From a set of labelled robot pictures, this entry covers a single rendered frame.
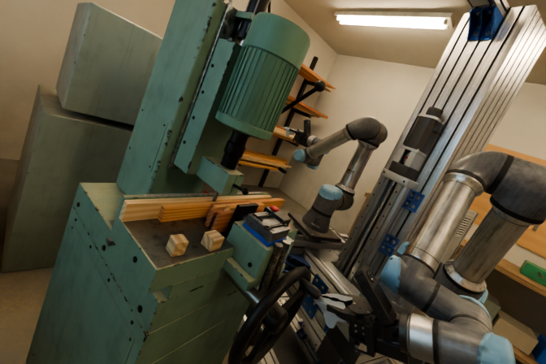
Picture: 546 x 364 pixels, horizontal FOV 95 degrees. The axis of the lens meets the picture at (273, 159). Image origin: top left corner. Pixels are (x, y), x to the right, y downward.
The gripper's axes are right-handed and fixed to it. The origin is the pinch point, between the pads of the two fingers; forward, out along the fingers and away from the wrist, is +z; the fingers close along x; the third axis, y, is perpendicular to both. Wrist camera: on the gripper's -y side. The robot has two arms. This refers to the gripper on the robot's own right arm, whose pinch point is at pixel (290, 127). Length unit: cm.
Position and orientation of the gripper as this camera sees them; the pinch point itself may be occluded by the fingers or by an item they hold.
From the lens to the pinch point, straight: 177.6
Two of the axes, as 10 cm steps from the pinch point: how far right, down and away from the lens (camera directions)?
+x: 7.1, 0.3, 7.0
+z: -6.3, -3.9, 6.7
